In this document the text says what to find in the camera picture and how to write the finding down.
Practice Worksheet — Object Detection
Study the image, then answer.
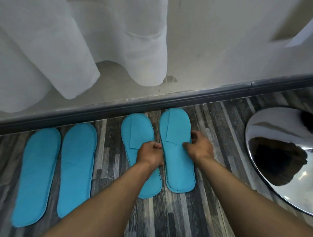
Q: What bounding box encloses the person's left hand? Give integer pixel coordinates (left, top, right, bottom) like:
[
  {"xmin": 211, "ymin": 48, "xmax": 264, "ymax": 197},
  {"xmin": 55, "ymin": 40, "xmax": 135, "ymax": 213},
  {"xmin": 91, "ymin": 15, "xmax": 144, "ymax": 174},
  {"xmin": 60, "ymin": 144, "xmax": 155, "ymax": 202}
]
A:
[{"xmin": 136, "ymin": 141, "xmax": 164, "ymax": 171}]

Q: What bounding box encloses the person's right hand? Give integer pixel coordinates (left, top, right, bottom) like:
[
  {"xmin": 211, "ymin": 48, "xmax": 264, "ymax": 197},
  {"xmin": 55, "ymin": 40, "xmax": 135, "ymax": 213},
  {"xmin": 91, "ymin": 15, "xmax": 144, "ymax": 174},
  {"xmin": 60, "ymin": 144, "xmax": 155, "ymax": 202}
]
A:
[{"xmin": 182, "ymin": 130, "xmax": 215, "ymax": 163}]

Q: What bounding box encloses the blue disposable slipper with strap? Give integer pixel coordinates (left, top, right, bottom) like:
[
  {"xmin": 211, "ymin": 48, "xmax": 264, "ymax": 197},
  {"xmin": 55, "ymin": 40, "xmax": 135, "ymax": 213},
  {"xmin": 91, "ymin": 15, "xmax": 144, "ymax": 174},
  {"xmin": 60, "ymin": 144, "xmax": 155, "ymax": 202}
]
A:
[
  {"xmin": 159, "ymin": 108, "xmax": 196, "ymax": 193},
  {"xmin": 121, "ymin": 113, "xmax": 163, "ymax": 199}
]

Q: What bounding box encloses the person's right forearm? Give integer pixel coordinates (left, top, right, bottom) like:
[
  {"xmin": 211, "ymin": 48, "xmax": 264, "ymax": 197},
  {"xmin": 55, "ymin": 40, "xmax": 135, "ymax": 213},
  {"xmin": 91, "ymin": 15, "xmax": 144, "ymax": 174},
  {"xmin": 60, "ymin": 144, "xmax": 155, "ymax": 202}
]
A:
[{"xmin": 194, "ymin": 154, "xmax": 313, "ymax": 237}]

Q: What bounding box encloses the person's left forearm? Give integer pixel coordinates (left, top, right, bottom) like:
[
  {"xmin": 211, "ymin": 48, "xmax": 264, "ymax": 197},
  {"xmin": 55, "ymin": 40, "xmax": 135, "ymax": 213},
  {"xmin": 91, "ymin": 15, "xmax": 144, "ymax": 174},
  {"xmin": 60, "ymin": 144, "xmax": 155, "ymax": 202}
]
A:
[{"xmin": 43, "ymin": 161, "xmax": 163, "ymax": 237}]

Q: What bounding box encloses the blue flat disposable slipper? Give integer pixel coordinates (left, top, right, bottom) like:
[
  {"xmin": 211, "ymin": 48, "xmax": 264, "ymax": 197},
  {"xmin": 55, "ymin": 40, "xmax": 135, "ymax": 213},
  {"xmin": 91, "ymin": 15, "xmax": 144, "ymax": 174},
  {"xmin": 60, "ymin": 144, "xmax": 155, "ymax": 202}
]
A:
[
  {"xmin": 57, "ymin": 123, "xmax": 98, "ymax": 218},
  {"xmin": 11, "ymin": 127, "xmax": 61, "ymax": 228}
]

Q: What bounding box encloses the round chrome furniture base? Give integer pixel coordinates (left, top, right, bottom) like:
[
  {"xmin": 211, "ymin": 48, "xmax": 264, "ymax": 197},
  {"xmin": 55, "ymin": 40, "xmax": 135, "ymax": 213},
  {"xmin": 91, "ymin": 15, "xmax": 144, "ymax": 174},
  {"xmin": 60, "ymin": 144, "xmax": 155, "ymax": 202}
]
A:
[{"xmin": 245, "ymin": 107, "xmax": 313, "ymax": 217}]

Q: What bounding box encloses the white sheer curtain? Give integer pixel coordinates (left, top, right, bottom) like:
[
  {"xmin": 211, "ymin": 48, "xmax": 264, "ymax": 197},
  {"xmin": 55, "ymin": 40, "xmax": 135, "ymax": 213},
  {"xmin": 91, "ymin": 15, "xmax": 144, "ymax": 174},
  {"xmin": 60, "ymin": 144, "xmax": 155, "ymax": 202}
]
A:
[
  {"xmin": 66, "ymin": 0, "xmax": 169, "ymax": 87},
  {"xmin": 0, "ymin": 0, "xmax": 101, "ymax": 113}
]

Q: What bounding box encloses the grey floor door rail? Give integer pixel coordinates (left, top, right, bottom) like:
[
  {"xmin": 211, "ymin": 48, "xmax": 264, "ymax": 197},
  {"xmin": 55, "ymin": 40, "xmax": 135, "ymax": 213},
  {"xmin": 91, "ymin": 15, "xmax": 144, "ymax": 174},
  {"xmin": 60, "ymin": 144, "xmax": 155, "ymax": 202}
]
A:
[{"xmin": 0, "ymin": 74, "xmax": 313, "ymax": 135}]

